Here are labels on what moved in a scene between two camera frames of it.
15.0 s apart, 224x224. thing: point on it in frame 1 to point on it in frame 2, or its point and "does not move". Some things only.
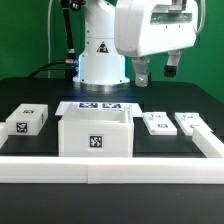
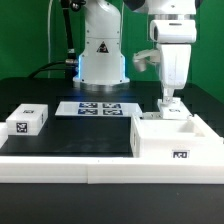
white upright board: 119,170 does not move
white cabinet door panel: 159,123 to 177,110
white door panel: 187,121 to 152,116
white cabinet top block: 27,120 does not move
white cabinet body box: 94,132 to 174,138
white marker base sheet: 96,105 does not move
